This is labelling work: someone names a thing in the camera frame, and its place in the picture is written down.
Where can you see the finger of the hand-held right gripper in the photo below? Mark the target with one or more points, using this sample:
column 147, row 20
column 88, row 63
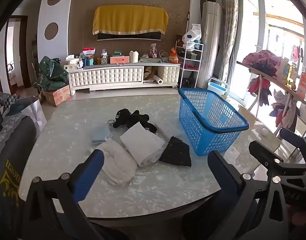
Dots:
column 261, row 152
column 293, row 137

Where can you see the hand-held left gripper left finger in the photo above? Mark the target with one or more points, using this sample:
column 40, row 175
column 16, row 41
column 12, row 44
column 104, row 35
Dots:
column 89, row 172

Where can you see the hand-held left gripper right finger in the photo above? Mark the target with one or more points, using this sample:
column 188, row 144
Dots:
column 224, row 175

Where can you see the white cloth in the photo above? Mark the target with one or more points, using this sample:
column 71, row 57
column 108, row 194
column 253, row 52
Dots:
column 118, row 165

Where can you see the light blue cloth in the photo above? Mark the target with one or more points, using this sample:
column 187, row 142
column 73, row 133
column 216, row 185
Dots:
column 100, row 133

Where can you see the blue plastic basket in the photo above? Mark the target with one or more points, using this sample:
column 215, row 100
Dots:
column 218, row 135

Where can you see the black lace cloth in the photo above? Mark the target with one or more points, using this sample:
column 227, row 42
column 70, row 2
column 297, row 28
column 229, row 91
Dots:
column 175, row 153

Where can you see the white towel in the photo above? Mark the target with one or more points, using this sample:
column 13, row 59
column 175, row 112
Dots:
column 140, row 142

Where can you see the black plush toy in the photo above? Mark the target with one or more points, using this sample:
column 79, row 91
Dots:
column 133, row 118

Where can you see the mixed hanging clothes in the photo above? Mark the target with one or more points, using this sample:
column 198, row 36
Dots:
column 285, row 112

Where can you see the orange and white bottle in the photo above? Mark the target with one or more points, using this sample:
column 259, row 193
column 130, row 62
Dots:
column 303, row 82

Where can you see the red hanging clothes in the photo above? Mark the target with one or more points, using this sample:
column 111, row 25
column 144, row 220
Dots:
column 258, row 90

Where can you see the yellow carton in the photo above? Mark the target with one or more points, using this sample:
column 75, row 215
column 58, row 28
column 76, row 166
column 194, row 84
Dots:
column 286, row 72

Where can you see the silver paper bag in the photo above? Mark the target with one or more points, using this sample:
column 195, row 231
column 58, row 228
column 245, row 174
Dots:
column 36, row 117

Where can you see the blue and white bucket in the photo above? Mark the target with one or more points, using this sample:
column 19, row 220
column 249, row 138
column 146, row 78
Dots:
column 216, row 87

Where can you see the cardboard box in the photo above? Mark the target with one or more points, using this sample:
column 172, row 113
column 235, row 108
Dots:
column 59, row 96

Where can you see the black gold printed garment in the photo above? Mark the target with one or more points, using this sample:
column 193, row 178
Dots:
column 8, row 192

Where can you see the grey lace cloth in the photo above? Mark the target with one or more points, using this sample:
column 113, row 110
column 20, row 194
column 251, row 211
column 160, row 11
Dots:
column 5, row 135

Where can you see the dark teal cloth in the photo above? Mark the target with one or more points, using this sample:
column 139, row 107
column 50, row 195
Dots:
column 23, row 106

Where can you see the white tufted television cabinet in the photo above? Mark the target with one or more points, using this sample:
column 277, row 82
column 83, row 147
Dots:
column 105, row 76

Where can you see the green plastic bag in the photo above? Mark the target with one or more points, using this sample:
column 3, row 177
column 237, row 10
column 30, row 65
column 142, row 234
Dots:
column 51, row 75

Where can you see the tissue box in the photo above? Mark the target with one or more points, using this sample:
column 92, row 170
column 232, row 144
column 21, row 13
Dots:
column 71, row 63

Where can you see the patterned small box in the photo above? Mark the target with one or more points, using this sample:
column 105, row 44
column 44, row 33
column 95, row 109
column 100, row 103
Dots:
column 104, row 59

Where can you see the paper roll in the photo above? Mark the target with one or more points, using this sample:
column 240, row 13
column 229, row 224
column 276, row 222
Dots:
column 158, row 79

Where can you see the pink box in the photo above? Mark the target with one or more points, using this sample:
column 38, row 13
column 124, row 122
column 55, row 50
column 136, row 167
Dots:
column 120, row 60

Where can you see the red and white package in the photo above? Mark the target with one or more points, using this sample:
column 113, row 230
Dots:
column 89, row 52

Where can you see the standing air conditioner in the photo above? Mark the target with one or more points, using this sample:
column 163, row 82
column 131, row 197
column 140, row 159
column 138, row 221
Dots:
column 209, row 42

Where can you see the patterned curtain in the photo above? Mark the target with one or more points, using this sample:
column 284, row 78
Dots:
column 229, row 30

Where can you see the green flat box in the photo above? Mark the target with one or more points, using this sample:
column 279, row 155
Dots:
column 150, row 60

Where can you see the orange bag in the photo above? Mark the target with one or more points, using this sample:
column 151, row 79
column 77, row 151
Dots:
column 173, row 56

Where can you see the small wicker basket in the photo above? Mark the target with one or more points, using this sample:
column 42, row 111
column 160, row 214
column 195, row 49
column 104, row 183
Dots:
column 164, row 58

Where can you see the white plastic bags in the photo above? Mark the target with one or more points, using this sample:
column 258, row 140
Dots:
column 191, row 36

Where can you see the pink snack bag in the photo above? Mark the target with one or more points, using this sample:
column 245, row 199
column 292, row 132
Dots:
column 153, row 51

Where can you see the black television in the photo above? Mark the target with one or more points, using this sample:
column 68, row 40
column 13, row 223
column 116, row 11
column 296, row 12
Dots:
column 128, row 36

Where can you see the yellow cloth cover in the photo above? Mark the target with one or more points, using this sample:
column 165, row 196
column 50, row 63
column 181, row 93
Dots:
column 130, row 17

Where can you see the wooden door frame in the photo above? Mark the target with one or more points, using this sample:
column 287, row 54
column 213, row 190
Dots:
column 24, row 55

